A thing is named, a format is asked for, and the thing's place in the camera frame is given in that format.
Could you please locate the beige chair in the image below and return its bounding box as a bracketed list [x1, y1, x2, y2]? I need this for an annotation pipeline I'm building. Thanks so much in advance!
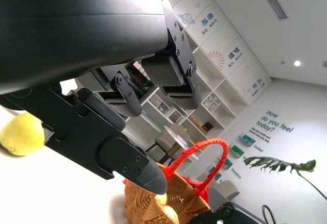
[147, 124, 180, 166]

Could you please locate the white round side table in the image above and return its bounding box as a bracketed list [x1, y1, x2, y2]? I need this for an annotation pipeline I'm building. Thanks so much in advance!
[163, 125, 202, 161]

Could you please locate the green monstera plant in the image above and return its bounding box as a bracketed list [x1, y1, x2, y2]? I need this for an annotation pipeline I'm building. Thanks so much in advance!
[244, 156, 327, 202]

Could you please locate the white open shelving unit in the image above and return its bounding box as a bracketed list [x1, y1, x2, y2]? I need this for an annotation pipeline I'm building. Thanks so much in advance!
[122, 37, 250, 173]

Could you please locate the teal wall candy box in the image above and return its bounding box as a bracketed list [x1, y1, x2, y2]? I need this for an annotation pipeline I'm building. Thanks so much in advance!
[228, 144, 245, 160]
[237, 133, 256, 148]

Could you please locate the black looped wrist cable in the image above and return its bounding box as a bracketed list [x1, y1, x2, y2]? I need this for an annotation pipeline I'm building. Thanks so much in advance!
[262, 205, 278, 224]

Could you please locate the yellow-green pear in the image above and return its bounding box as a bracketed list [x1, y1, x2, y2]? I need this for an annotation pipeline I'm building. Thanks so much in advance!
[0, 113, 46, 157]

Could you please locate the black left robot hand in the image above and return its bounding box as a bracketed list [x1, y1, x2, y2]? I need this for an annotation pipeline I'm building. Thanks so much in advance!
[0, 0, 202, 194]

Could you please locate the green apple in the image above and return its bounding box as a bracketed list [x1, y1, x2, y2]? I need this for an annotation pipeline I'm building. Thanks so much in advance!
[154, 192, 179, 224]

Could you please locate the wicker basket with red handle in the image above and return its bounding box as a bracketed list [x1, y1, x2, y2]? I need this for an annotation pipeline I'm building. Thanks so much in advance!
[124, 137, 229, 224]

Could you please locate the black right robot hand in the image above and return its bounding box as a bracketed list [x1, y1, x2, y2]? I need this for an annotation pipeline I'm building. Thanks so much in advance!
[190, 202, 265, 224]

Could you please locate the grey armchair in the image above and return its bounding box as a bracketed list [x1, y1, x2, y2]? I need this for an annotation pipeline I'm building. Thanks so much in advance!
[208, 180, 240, 209]

